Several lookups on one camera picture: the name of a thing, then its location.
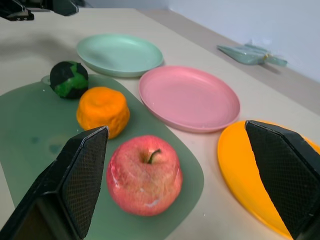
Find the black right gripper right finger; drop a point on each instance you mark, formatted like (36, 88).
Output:
(282, 175)

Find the red apple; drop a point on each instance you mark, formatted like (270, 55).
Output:
(144, 175)

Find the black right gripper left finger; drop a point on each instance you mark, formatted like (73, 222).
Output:
(75, 180)

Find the orange plate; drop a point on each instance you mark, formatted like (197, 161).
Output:
(237, 165)

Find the orange mandarin fruit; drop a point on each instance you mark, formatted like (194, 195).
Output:
(103, 111)

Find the green black avocado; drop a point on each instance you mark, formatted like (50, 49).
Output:
(69, 80)

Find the green cutting mat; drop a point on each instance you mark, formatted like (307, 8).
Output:
(32, 125)

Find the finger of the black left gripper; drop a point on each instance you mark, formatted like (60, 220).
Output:
(17, 11)
(63, 7)

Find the pink plate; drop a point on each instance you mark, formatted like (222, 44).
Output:
(188, 97)

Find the light green plate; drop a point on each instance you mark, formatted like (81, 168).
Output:
(119, 54)

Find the clear bag of green items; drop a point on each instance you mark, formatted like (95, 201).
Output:
(251, 53)

